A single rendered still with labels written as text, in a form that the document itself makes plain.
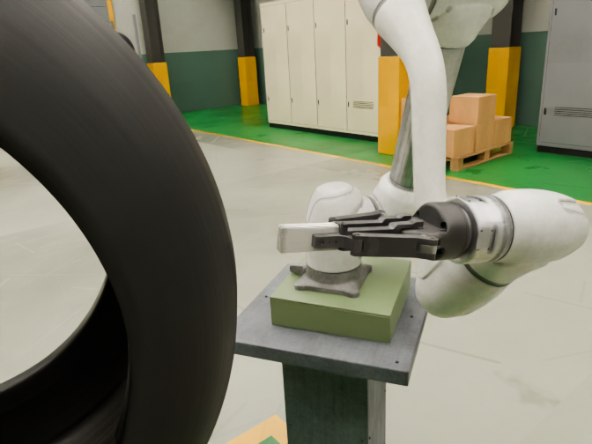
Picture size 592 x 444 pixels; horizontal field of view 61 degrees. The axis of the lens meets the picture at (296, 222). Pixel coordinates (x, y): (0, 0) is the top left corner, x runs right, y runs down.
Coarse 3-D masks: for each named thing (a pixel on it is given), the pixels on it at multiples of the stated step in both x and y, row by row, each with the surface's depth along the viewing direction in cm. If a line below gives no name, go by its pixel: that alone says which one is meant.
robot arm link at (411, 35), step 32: (384, 0) 89; (416, 0) 88; (384, 32) 90; (416, 32) 85; (416, 64) 84; (416, 96) 85; (416, 128) 85; (416, 160) 86; (416, 192) 86; (416, 288) 85; (448, 288) 76; (480, 288) 73
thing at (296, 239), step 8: (280, 232) 55; (288, 232) 55; (296, 232) 56; (304, 232) 56; (312, 232) 56; (320, 232) 57; (328, 232) 57; (336, 232) 57; (280, 240) 56; (288, 240) 56; (296, 240) 56; (304, 240) 56; (280, 248) 56; (288, 248) 56; (296, 248) 56; (304, 248) 57; (312, 248) 57; (320, 248) 57; (328, 248) 58; (336, 248) 58
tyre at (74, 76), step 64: (0, 0) 27; (64, 0) 30; (0, 64) 26; (64, 64) 28; (128, 64) 32; (0, 128) 27; (64, 128) 28; (128, 128) 30; (64, 192) 29; (128, 192) 30; (192, 192) 34; (128, 256) 31; (192, 256) 34; (128, 320) 32; (192, 320) 35; (0, 384) 62; (64, 384) 62; (128, 384) 36; (192, 384) 36
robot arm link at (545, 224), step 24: (504, 192) 67; (528, 192) 66; (552, 192) 69; (528, 216) 64; (552, 216) 65; (576, 216) 67; (528, 240) 64; (552, 240) 65; (576, 240) 67; (480, 264) 70; (504, 264) 67; (528, 264) 67
